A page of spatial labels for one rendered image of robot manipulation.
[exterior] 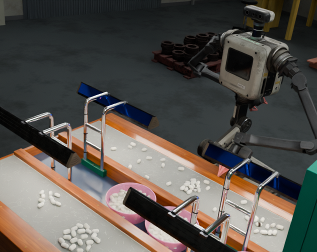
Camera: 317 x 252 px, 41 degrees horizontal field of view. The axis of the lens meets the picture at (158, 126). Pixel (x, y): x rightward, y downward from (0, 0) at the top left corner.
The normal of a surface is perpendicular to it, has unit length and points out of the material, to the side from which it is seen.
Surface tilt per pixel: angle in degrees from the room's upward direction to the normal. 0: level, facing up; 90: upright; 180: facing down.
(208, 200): 0
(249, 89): 90
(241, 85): 90
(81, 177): 0
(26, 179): 0
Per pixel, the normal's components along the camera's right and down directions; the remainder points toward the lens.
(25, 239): 0.08, -0.88
